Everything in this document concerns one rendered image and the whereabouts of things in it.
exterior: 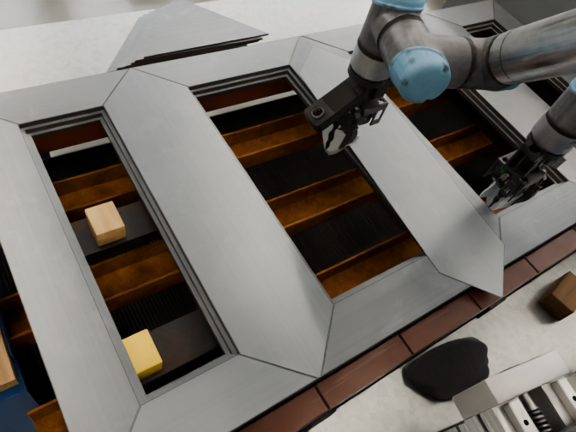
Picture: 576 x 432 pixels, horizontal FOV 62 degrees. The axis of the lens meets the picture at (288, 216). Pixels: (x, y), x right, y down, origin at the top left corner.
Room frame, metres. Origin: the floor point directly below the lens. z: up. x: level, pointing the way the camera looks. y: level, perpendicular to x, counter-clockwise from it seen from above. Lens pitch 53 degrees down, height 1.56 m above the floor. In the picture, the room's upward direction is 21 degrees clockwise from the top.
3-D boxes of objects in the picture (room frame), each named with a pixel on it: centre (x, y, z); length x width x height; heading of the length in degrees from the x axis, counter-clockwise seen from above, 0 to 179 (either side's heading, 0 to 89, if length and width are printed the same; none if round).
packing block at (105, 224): (0.41, 0.30, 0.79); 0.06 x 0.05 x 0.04; 49
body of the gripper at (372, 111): (0.74, -0.04, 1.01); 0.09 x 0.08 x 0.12; 139
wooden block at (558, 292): (0.72, -0.66, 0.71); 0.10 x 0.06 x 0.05; 150
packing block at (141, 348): (0.22, 0.14, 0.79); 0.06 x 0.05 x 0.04; 49
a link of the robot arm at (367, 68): (0.73, -0.04, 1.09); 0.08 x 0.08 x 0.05
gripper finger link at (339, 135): (0.72, -0.05, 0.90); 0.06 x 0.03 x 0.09; 139
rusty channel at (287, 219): (0.84, -0.16, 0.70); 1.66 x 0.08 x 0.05; 139
